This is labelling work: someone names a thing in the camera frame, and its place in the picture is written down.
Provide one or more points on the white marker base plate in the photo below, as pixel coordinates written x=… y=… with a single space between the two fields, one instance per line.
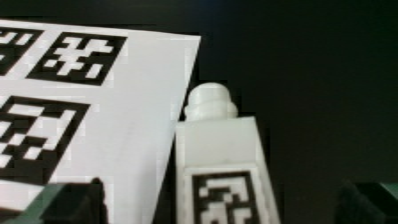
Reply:
x=93 y=84

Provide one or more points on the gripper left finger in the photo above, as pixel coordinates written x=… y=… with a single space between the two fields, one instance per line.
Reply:
x=69 y=204

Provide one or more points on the white table leg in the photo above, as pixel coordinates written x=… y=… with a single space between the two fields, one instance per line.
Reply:
x=225 y=194

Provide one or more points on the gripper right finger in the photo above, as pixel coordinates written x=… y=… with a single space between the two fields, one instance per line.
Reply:
x=367 y=203

